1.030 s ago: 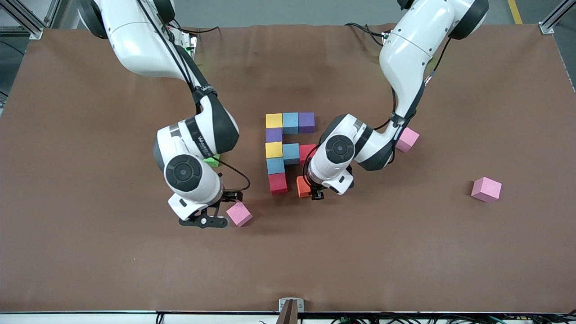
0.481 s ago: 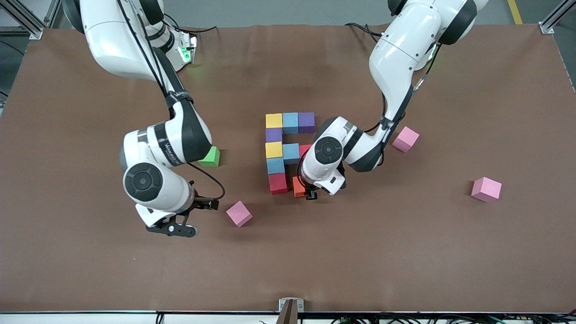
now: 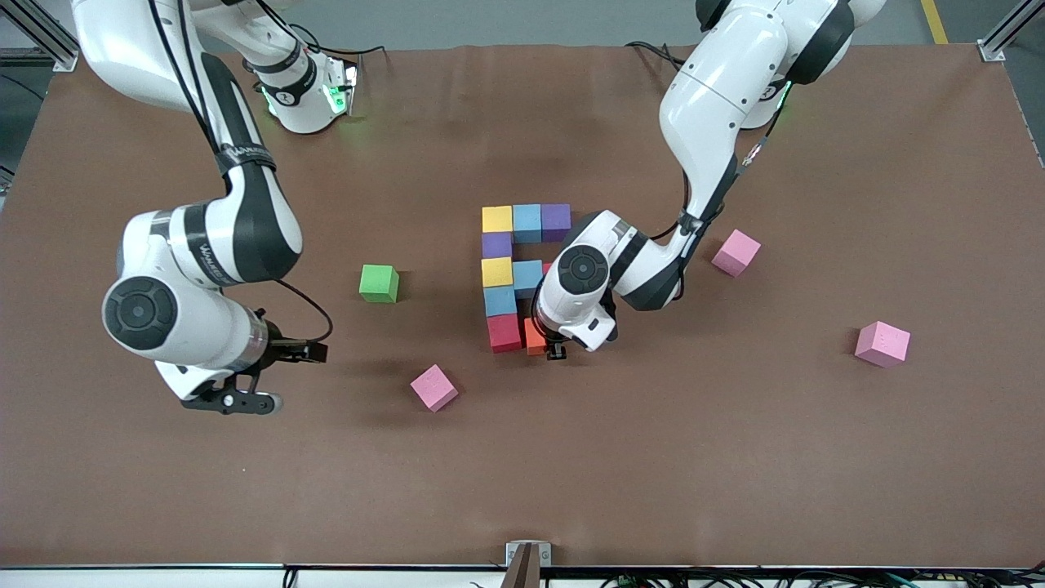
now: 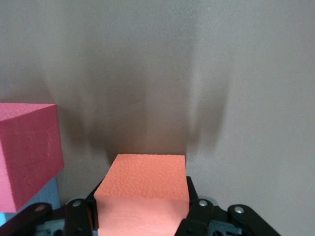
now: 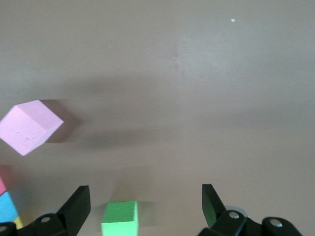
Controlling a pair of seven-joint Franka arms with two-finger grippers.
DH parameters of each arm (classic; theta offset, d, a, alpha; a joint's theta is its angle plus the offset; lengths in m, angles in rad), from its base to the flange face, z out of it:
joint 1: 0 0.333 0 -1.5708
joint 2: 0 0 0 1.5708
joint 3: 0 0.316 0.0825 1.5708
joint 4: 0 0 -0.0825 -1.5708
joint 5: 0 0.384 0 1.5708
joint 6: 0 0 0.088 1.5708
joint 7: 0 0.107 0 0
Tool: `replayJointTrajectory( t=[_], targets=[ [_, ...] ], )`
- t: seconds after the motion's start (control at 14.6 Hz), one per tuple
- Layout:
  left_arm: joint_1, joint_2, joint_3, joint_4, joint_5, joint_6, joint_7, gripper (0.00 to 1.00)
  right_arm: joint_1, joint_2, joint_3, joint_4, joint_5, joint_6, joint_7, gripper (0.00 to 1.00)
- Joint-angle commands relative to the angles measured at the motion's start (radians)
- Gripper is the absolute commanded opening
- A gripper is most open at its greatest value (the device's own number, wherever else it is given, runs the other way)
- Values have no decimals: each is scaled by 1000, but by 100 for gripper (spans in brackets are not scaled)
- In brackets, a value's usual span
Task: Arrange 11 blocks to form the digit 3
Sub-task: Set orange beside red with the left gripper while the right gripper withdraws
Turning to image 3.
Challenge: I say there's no green foam cube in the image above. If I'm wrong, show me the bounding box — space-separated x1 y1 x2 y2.
358 264 401 305

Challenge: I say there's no brown table mat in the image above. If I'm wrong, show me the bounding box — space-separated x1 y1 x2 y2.
0 42 1045 570

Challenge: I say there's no pink foam cube with dimples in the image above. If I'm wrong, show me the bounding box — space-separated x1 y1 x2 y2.
854 320 912 368

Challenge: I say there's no grey metal camera bracket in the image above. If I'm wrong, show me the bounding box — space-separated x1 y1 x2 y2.
505 540 554 588

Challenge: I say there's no black cable bundle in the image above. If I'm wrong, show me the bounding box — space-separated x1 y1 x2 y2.
465 569 1045 588

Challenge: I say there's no aluminium frame profile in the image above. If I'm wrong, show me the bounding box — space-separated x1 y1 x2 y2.
0 0 91 73
978 0 1045 63

